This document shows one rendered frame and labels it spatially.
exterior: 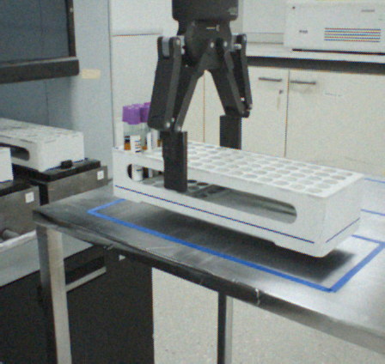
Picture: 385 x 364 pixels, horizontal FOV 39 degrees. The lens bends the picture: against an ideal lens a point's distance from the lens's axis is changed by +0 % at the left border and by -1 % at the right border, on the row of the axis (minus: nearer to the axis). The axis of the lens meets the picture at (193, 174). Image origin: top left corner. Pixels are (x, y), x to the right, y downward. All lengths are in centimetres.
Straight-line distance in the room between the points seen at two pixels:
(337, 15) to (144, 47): 96
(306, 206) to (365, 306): 11
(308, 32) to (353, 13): 23
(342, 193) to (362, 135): 206
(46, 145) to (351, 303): 59
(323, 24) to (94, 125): 175
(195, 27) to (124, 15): 213
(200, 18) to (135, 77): 220
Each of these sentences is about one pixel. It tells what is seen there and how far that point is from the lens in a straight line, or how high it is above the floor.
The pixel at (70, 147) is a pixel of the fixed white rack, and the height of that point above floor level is 85.
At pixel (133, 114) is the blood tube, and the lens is 66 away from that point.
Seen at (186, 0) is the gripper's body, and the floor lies 108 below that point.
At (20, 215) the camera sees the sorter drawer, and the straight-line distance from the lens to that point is 88.
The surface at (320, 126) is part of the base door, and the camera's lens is 268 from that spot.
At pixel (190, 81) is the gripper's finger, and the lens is 60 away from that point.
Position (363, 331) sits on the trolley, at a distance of 48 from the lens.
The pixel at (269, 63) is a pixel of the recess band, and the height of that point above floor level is 83.
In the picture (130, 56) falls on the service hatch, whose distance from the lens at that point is 275.
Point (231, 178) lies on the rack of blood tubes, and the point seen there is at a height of 90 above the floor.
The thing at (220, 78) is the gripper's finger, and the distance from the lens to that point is 66.
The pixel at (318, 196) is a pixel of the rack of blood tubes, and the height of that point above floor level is 90.
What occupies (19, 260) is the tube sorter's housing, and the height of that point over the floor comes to 70.
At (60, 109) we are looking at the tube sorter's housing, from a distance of 107.
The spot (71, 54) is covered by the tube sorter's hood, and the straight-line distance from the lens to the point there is 100.
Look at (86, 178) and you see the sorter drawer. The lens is 95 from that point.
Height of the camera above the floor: 107
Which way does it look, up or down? 16 degrees down
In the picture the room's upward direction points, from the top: straight up
